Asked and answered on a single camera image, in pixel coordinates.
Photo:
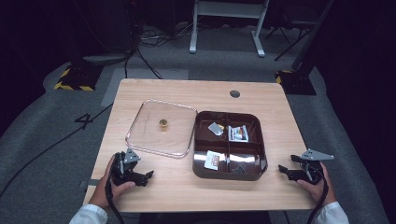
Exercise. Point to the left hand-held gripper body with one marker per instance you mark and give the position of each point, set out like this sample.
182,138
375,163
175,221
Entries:
120,169

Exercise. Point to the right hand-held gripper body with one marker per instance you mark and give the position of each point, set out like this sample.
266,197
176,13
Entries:
311,169

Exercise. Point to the person's right hand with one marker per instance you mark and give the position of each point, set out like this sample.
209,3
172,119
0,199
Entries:
323,193

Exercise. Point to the person's left hand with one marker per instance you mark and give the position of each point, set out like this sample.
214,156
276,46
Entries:
102,193

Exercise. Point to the clear plastic lid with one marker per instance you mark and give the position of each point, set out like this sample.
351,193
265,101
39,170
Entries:
149,137

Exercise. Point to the small dark packet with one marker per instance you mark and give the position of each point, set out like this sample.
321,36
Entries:
239,169

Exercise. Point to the small gold round object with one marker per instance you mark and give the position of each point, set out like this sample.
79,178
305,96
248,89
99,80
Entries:
163,123

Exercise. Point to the dark brown compartment box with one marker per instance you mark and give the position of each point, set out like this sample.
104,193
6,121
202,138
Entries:
202,168

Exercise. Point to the white colourful printed packet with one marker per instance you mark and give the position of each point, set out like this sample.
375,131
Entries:
238,133

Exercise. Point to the white packet red print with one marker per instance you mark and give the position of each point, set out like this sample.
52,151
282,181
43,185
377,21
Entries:
212,160

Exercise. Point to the black yellow striped stand base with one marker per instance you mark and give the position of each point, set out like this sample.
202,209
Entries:
77,77
295,82

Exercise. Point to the small silver packet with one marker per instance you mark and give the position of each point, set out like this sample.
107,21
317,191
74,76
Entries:
215,128

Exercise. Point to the dark slanted stand pole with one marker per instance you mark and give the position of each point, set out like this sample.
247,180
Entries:
311,40

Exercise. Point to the black tripod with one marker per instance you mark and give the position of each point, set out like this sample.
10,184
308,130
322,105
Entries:
291,34

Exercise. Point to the white metal desk frame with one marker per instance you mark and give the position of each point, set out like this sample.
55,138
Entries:
227,9

